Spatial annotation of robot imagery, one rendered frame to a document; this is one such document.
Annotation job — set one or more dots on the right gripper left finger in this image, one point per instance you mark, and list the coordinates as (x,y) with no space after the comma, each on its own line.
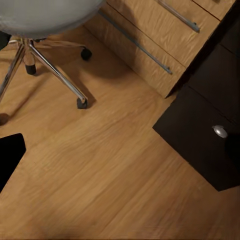
(12,149)

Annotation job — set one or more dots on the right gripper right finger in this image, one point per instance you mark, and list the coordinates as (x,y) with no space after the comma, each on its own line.
(232,149)

